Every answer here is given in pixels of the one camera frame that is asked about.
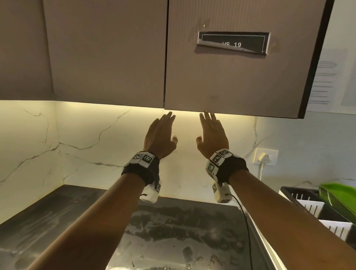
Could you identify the person's right hand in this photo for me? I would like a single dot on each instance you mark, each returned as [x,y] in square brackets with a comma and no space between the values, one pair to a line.
[214,139]

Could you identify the person's left hand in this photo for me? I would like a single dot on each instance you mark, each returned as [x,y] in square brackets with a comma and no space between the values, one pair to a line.
[157,137]

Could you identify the person's left thumb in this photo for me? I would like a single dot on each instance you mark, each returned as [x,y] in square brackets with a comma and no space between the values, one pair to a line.
[174,140]

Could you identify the person's right thumb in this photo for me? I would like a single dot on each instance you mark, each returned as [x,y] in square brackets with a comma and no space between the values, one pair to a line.
[199,141]

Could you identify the person's left forearm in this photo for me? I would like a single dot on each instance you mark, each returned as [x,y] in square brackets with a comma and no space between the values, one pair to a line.
[94,225]

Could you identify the person's right forearm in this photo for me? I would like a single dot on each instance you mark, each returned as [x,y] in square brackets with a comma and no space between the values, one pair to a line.
[289,222]

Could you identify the brown cabinet door with label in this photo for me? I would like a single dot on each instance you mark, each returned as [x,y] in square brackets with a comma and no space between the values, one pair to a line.
[244,80]

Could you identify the stainless steel sink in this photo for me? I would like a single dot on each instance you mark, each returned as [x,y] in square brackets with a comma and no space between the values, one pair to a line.
[178,233]

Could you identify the black and white paper label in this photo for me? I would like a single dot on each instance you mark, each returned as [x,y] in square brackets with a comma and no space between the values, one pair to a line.
[233,41]

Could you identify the black dish rack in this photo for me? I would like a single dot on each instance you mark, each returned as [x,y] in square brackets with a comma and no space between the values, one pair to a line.
[304,194]

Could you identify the white slotted rack insert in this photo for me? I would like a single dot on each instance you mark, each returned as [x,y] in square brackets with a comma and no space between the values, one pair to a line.
[310,207]
[335,229]

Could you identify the white printed paper sheet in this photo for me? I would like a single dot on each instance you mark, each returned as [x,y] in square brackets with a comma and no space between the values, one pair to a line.
[325,80]

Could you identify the green plastic tray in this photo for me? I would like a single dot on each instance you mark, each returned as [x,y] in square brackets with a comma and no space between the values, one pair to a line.
[338,196]

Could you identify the pale paper sheet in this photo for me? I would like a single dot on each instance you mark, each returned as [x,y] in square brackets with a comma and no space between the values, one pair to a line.
[350,90]

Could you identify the brown cabinet side panel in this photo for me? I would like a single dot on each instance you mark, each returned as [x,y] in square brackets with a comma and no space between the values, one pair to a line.
[23,47]

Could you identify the white wall socket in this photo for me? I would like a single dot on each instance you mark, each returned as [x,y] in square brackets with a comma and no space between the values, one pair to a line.
[271,155]

